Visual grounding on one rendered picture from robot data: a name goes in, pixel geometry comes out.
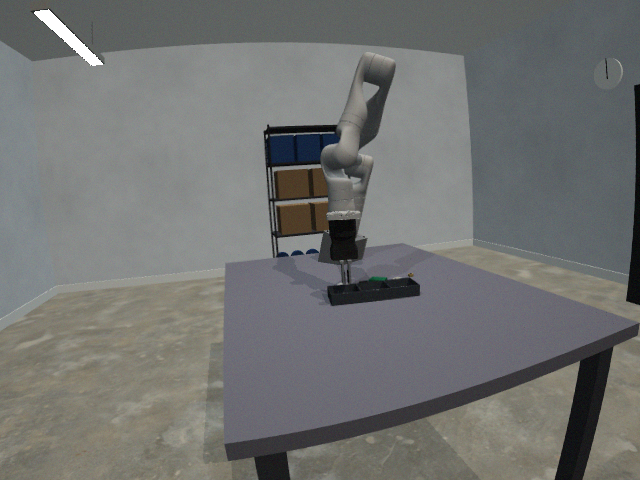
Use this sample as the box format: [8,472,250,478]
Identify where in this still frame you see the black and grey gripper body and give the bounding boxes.
[326,199,361,261]

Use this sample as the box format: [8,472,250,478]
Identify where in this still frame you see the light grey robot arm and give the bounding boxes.
[320,52,396,216]

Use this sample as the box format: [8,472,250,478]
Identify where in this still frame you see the dark grey rack of bins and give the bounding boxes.
[328,277,420,306]

